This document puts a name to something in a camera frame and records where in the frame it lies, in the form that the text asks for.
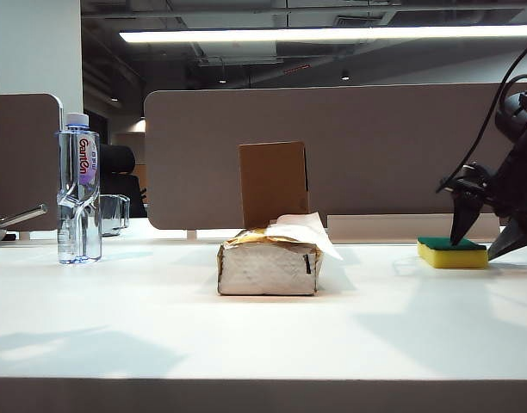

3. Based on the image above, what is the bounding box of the metal pot with handle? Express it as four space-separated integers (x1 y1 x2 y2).
0 203 49 248

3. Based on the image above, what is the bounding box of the black office chair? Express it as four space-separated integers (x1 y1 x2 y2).
98 144 149 219

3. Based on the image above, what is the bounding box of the beige cable tray cover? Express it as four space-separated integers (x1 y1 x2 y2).
325 213 505 244

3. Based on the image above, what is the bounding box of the white and gold tissue pack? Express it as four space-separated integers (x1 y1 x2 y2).
216 227 325 298

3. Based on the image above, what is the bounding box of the wide brown desk partition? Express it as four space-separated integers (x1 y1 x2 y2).
143 83 527 241

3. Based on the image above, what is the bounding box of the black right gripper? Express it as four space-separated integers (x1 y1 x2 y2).
437 128 527 262

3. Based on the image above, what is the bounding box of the clear plastic water bottle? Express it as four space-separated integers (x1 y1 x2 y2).
55 112 103 266

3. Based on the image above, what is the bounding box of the narrow brown desk partition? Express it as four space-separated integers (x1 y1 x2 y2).
0 93 63 241

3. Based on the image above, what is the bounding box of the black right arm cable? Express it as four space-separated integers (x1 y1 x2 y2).
435 37 527 194

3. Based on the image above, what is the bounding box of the yellow sponge with green pad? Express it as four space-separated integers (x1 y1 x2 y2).
416 235 490 270

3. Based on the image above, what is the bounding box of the brown cardboard box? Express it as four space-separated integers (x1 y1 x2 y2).
238 140 312 229

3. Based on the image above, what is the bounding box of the clear glass mug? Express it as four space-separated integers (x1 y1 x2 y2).
100 194 132 237

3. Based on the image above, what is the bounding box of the long ceiling light strip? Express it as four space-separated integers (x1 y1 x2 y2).
118 24 527 45

